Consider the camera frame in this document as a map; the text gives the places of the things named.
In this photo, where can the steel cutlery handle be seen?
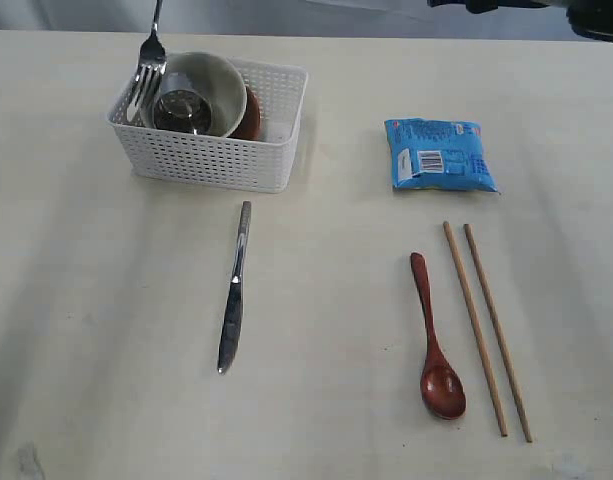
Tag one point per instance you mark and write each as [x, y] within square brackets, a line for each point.
[233, 315]
[151, 66]

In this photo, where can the brown wooden plate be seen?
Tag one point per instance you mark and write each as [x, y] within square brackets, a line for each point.
[249, 127]

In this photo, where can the blue snack packet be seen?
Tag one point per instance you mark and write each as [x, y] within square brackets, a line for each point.
[437, 155]

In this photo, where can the dark-tipped wooden chopstick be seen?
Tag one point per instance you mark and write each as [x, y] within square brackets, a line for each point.
[504, 350]

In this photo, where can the light wooden chopstick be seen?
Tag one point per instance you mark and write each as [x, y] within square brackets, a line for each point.
[476, 327]

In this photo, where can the cream ceramic bowl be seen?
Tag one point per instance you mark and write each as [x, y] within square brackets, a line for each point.
[217, 80]

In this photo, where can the shiny stainless steel cup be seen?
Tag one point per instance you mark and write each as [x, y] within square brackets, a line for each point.
[180, 108]

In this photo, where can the dark red wooden spoon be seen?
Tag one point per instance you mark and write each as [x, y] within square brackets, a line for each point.
[440, 387]

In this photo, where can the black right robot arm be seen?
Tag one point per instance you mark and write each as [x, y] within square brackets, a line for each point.
[590, 19]

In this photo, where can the white perforated plastic basket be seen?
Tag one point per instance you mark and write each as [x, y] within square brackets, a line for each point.
[258, 166]

